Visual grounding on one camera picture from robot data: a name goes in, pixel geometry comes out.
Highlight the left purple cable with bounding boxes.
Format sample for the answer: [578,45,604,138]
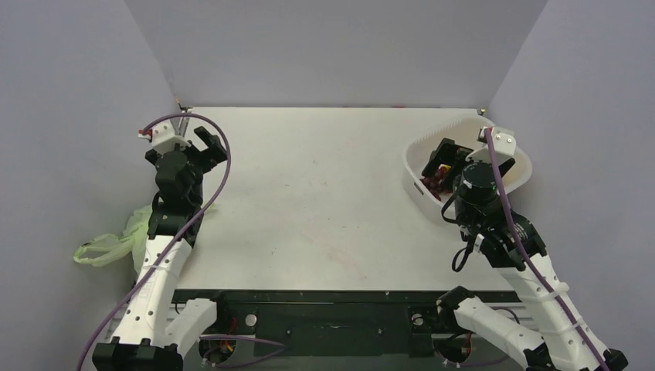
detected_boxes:
[75,112,232,371]

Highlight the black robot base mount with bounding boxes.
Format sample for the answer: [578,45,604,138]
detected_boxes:
[171,289,523,369]

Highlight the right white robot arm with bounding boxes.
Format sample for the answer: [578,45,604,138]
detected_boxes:
[422,138,628,370]

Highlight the purple cable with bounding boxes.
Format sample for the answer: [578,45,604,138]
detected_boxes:
[75,112,232,371]
[483,128,613,371]

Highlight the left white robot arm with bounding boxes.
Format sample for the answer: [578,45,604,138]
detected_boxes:
[91,124,232,370]

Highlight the green plastic bag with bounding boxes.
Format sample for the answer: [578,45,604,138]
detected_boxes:
[73,203,219,268]

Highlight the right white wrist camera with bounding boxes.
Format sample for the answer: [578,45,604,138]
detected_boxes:
[466,126,517,165]

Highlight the white plastic basket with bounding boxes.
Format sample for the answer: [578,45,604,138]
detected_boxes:
[402,114,533,225]

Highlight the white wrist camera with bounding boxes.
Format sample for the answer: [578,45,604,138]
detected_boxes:
[137,123,189,155]
[466,126,517,165]

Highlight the purple fake grapes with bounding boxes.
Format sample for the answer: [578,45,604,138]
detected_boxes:
[421,167,453,201]

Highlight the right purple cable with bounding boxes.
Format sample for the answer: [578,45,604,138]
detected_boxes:
[483,128,613,371]

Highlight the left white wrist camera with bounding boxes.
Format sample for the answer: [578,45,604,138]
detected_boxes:
[137,123,189,155]

